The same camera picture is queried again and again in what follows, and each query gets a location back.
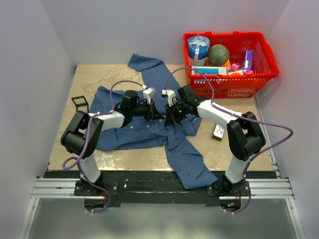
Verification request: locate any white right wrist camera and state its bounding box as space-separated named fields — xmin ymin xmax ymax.
xmin=161 ymin=90 xmax=176 ymax=107

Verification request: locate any red plastic basket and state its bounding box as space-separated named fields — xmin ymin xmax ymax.
xmin=183 ymin=31 xmax=279 ymax=99

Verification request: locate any purple snack package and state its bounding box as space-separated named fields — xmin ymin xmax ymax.
xmin=243 ymin=49 xmax=255 ymax=75

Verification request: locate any green round melon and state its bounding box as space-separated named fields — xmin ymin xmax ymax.
xmin=207 ymin=44 xmax=230 ymax=67

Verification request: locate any white chocolate bar box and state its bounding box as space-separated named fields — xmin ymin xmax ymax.
xmin=212 ymin=124 xmax=225 ymax=141

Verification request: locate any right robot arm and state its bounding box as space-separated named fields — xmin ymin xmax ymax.
xmin=161 ymin=85 xmax=266 ymax=196

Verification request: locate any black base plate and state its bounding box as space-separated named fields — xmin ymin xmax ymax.
xmin=44 ymin=170 xmax=279 ymax=209

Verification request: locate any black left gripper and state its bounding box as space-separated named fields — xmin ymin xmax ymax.
xmin=131 ymin=99 xmax=163 ymax=121

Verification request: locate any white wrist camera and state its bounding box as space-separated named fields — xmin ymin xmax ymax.
xmin=142 ymin=85 xmax=156 ymax=105
xmin=161 ymin=90 xmax=176 ymax=107

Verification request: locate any blue white razor box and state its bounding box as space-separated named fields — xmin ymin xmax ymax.
xmin=191 ymin=66 xmax=227 ymax=75

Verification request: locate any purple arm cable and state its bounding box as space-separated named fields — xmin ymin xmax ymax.
xmin=62 ymin=80 xmax=148 ymax=214
xmin=164 ymin=67 xmax=294 ymax=215

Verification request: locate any black wire frame stand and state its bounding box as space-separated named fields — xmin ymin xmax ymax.
xmin=71 ymin=96 xmax=89 ymax=113

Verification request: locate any blue plaid shirt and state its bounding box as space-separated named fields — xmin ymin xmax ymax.
xmin=97 ymin=54 xmax=218 ymax=189

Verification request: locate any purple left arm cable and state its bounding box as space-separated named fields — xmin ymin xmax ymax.
xmin=62 ymin=80 xmax=148 ymax=214

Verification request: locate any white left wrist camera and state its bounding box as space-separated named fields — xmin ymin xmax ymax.
xmin=142 ymin=85 xmax=156 ymax=105

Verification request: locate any orange package in basket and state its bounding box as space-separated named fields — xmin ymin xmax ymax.
xmin=225 ymin=59 xmax=231 ymax=71

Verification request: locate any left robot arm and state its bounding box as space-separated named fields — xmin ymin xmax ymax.
xmin=61 ymin=88 xmax=163 ymax=195

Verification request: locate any blue white wrapped roll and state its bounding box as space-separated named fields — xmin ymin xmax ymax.
xmin=187 ymin=35 xmax=210 ymax=66

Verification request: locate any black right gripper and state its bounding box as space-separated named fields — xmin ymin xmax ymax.
xmin=165 ymin=101 xmax=188 ymax=126

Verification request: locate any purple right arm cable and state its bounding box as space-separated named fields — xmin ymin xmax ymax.
xmin=164 ymin=67 xmax=294 ymax=215

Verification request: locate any aluminium frame rail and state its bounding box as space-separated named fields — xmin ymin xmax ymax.
xmin=19 ymin=171 xmax=306 ymax=239

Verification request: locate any pink small package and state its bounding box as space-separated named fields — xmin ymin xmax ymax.
xmin=231 ymin=63 xmax=242 ymax=71

